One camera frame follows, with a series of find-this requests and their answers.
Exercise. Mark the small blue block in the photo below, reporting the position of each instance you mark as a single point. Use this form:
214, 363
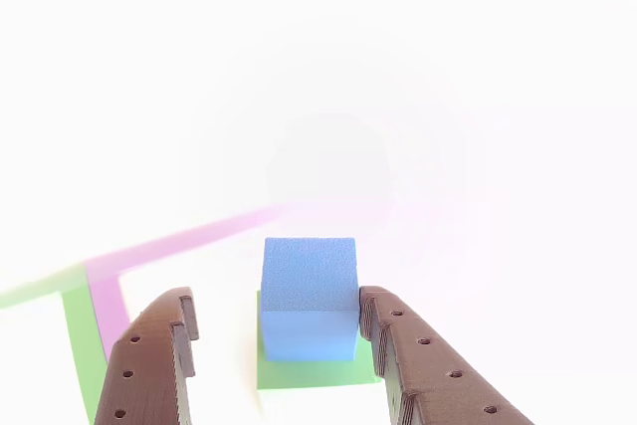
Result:
308, 276

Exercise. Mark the purple square frame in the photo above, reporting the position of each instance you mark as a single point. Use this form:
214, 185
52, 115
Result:
107, 305

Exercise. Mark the green block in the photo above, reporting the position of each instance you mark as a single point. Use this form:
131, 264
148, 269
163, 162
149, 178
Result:
308, 375

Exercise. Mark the green square frame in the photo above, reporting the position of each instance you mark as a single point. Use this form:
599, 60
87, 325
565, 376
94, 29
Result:
82, 345

